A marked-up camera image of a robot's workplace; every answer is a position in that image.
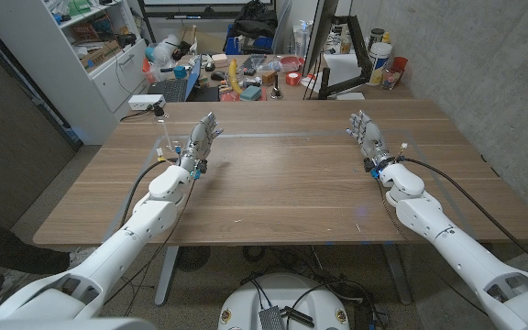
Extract red bowl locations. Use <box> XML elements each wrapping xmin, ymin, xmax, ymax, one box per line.
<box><xmin>280</xmin><ymin>55</ymin><xmax>305</xmax><ymax>72</ymax></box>

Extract clear plastic bag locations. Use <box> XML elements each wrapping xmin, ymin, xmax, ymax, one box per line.
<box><xmin>151</xmin><ymin>34</ymin><xmax>181</xmax><ymax>70</ymax></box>

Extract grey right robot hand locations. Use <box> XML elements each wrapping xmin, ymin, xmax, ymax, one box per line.
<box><xmin>346</xmin><ymin>109</ymin><xmax>396</xmax><ymax>172</ymax></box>

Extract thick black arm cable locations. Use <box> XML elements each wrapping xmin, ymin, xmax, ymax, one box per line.
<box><xmin>400</xmin><ymin>157</ymin><xmax>528</xmax><ymax>280</ymax></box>
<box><xmin>117</xmin><ymin>158</ymin><xmax>181</xmax><ymax>230</ymax></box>

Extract open laptop blue screen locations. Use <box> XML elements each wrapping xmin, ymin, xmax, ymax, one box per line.
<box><xmin>147</xmin><ymin>55</ymin><xmax>222</xmax><ymax>103</ymax></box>

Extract yellow banana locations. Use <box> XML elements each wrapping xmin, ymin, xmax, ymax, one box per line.
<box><xmin>227</xmin><ymin>58</ymin><xmax>245</xmax><ymax>96</ymax></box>

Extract black round fan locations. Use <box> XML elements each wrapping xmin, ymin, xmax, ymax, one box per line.
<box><xmin>175</xmin><ymin>246</ymin><xmax>212</xmax><ymax>272</ymax></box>

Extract white person shoe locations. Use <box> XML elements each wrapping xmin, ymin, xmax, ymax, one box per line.
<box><xmin>0</xmin><ymin>269</ymin><xmax>31</xmax><ymax>313</ymax></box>
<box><xmin>68</xmin><ymin>247</ymin><xmax>96</xmax><ymax>270</ymax></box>

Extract small black stand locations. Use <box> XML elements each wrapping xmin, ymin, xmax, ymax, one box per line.
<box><xmin>270</xmin><ymin>74</ymin><xmax>285</xmax><ymax>100</ymax></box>

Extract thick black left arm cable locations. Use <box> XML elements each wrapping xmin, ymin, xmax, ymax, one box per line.
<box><xmin>117</xmin><ymin>158</ymin><xmax>181</xmax><ymax>230</ymax></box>

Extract teal box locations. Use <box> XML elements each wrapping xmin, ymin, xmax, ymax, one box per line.
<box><xmin>239</xmin><ymin>85</ymin><xmax>263</xmax><ymax>102</ymax></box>

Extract black backpack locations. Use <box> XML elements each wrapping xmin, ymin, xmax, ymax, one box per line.
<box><xmin>226</xmin><ymin>0</ymin><xmax>279</xmax><ymax>40</ymax></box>

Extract grey heat sink module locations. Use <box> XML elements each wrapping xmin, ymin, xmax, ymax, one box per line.
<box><xmin>258</xmin><ymin>305</ymin><xmax>286</xmax><ymax>330</ymax></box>

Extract cardboard box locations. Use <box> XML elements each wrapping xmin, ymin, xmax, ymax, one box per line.
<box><xmin>79</xmin><ymin>39</ymin><xmax>123</xmax><ymax>70</ymax></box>

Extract white shelf cabinet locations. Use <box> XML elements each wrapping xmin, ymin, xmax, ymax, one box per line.
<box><xmin>0</xmin><ymin>0</ymin><xmax>150</xmax><ymax>146</ymax></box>

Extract blue bin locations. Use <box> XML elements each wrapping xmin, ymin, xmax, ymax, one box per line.
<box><xmin>224</xmin><ymin>23</ymin><xmax>274</xmax><ymax>56</ymax></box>

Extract person leg dark trousers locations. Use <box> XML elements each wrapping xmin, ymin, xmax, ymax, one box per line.
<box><xmin>0</xmin><ymin>214</ymin><xmax>72</xmax><ymax>302</ymax></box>

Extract white robot torso base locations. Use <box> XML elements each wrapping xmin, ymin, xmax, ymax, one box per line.
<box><xmin>216</xmin><ymin>272</ymin><xmax>351</xmax><ymax>330</ymax></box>

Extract black power strip cable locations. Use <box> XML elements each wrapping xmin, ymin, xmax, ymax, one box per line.
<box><xmin>119</xmin><ymin>108</ymin><xmax>156</xmax><ymax>123</ymax></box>

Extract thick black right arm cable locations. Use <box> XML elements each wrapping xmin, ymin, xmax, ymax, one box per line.
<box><xmin>400</xmin><ymin>157</ymin><xmax>528</xmax><ymax>280</ymax></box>

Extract white paper sheet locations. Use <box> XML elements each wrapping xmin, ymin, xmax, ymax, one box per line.
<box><xmin>307</xmin><ymin>53</ymin><xmax>366</xmax><ymax>88</ymax></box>

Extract black-lid jar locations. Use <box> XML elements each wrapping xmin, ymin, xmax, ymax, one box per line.
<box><xmin>368</xmin><ymin>27</ymin><xmax>386</xmax><ymax>50</ymax></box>

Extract grey table leg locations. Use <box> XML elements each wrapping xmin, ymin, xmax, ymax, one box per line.
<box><xmin>381</xmin><ymin>242</ymin><xmax>413</xmax><ymax>306</ymax></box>
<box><xmin>154</xmin><ymin>246</ymin><xmax>181</xmax><ymax>307</ymax></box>

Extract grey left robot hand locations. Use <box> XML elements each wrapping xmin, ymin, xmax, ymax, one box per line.
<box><xmin>180</xmin><ymin>112</ymin><xmax>224</xmax><ymax>170</ymax></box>

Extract black computer monitor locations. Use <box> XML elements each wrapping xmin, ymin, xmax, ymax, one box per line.
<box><xmin>301</xmin><ymin>0</ymin><xmax>341</xmax><ymax>77</ymax></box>

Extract clear spray bottle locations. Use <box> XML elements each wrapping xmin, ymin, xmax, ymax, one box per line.
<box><xmin>293</xmin><ymin>20</ymin><xmax>314</xmax><ymax>59</ymax></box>

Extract clear dispenser bottle black pump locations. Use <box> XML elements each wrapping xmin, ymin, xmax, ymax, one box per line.
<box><xmin>151</xmin><ymin>104</ymin><xmax>185</xmax><ymax>153</ymax></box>

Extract red cup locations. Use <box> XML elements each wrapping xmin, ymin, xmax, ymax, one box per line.
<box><xmin>390</xmin><ymin>56</ymin><xmax>410</xmax><ymax>74</ymax></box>

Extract black calculator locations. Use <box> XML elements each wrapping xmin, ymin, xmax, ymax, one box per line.
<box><xmin>242</xmin><ymin>54</ymin><xmax>268</xmax><ymax>77</ymax></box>

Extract white canister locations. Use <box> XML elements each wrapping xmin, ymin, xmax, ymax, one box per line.
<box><xmin>367</xmin><ymin>41</ymin><xmax>393</xmax><ymax>87</ymax></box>

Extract white power adapter box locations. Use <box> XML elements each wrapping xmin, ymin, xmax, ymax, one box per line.
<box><xmin>127</xmin><ymin>93</ymin><xmax>168</xmax><ymax>112</ymax></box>

